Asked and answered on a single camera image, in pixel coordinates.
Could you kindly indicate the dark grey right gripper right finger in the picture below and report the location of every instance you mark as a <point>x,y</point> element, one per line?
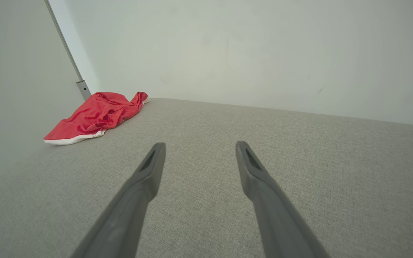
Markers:
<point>278,222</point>

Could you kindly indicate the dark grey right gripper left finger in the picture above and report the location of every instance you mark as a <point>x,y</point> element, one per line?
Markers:
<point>127,215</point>

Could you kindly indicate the red shorts with white trim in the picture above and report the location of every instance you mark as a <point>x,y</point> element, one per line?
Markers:
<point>95,114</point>

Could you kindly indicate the grey metal partition post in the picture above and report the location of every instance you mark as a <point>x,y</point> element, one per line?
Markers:
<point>83,89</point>

